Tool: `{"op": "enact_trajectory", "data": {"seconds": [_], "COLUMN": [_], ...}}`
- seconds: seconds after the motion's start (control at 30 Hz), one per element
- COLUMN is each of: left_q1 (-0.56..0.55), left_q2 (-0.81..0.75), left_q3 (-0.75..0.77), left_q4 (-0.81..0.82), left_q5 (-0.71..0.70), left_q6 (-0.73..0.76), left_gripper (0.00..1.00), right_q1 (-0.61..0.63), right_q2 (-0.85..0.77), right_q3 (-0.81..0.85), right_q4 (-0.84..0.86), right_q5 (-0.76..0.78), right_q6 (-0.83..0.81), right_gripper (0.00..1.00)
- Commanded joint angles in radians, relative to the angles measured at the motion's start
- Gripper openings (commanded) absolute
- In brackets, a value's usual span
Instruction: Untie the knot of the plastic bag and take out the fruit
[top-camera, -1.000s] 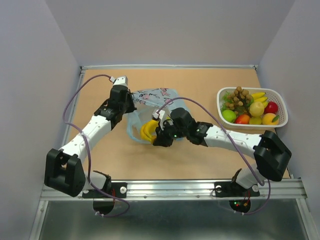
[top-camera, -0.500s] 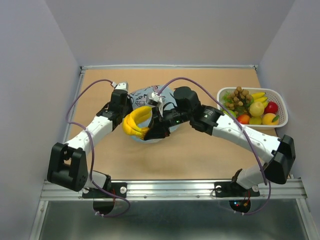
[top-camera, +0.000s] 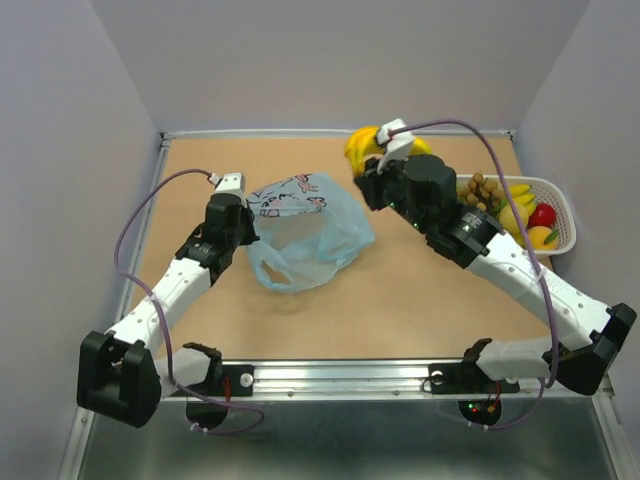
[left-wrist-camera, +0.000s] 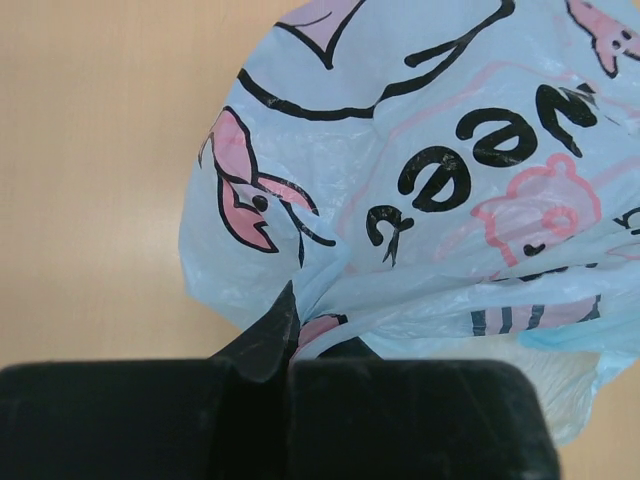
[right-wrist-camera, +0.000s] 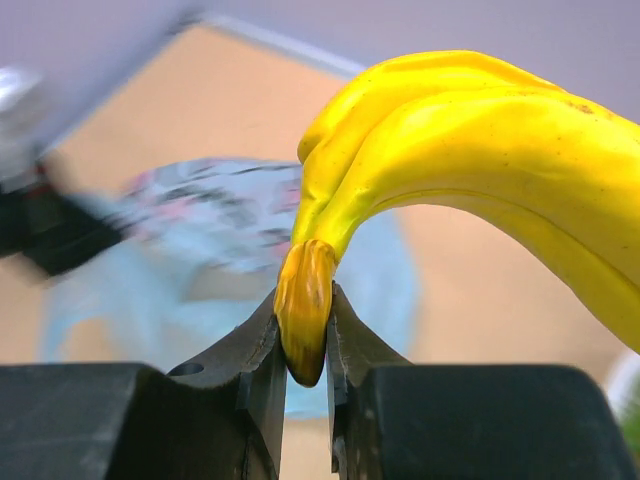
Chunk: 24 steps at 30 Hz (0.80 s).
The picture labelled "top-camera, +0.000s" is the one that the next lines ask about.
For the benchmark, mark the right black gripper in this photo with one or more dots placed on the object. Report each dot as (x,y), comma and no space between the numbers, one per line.
(373,181)

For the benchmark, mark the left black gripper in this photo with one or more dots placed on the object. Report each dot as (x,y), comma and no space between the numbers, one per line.
(247,216)

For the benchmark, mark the yellow banana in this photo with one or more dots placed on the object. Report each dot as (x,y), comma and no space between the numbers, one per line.
(361,145)

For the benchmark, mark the blue plastic bag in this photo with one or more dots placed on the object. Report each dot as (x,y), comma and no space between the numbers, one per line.
(309,229)

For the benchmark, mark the yellow pear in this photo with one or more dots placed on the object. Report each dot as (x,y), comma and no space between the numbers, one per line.
(511,219)

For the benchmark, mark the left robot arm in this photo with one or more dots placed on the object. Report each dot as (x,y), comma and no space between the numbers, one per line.
(118,376)

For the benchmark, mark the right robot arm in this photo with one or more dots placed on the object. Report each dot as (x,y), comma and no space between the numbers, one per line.
(588,333)

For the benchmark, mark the yellow bananas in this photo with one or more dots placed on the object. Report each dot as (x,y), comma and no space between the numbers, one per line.
(523,195)

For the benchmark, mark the white perforated basket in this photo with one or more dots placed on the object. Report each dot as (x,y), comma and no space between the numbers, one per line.
(545,192)

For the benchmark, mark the orange peach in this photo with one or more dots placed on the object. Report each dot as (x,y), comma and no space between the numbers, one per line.
(543,238)

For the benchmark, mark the red apple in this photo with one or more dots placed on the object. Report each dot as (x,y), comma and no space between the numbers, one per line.
(544,215)

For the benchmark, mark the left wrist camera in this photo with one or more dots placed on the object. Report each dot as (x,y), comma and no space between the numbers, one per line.
(230,183)

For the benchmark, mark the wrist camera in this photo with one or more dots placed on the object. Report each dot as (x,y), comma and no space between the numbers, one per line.
(230,183)
(394,146)

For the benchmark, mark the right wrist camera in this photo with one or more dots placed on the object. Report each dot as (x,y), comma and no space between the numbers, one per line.
(394,146)

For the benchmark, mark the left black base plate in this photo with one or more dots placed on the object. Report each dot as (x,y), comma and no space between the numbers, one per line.
(235,380)

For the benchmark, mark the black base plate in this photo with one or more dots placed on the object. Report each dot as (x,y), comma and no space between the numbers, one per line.
(447,378)
(235,380)

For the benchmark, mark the aluminium mounting rail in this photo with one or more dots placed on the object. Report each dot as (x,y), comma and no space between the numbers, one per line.
(352,380)

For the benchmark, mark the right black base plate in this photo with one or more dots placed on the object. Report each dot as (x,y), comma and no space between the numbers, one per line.
(447,378)

